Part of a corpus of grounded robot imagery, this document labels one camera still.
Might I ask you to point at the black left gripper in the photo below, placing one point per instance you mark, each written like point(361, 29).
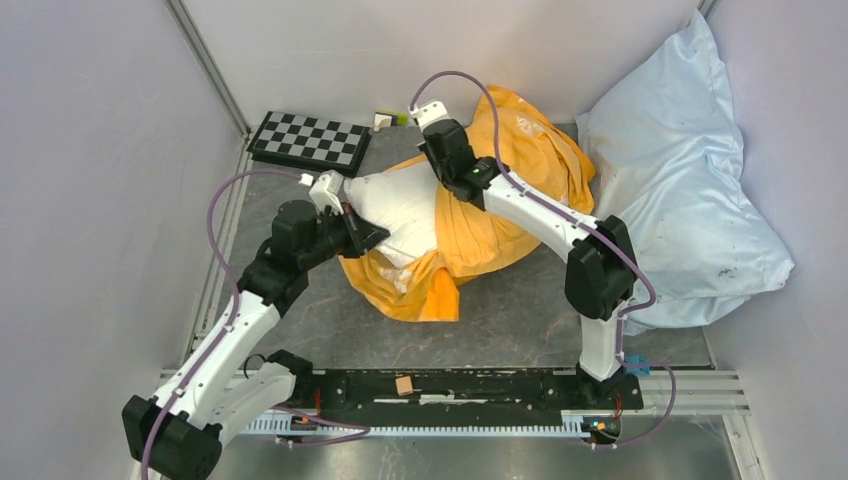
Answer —
point(360, 234)

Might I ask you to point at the white pillow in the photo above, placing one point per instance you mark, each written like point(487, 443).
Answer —
point(403, 201)

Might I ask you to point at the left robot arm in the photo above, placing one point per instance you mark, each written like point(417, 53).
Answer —
point(180, 431)

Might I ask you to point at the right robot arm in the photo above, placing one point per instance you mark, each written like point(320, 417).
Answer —
point(600, 265)

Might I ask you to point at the light blue pillow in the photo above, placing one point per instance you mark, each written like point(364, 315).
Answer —
point(669, 157)

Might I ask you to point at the black and white checkerboard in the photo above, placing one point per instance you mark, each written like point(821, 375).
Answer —
point(310, 143)

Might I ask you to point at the white and green block toy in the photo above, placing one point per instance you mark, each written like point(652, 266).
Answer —
point(384, 119)

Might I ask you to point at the small wooden cube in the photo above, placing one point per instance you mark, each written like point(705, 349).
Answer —
point(404, 386)

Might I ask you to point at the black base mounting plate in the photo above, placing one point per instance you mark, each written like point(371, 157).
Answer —
point(458, 397)

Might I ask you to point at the blue connector clip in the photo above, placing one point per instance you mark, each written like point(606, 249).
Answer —
point(637, 365)

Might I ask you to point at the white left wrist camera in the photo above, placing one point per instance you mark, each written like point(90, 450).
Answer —
point(324, 191)

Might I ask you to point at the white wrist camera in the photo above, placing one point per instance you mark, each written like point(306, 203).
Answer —
point(429, 113)
point(324, 191)

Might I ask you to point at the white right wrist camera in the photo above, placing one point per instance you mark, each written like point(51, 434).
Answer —
point(429, 113)

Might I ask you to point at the white toothed cable rail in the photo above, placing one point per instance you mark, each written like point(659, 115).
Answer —
point(278, 423)

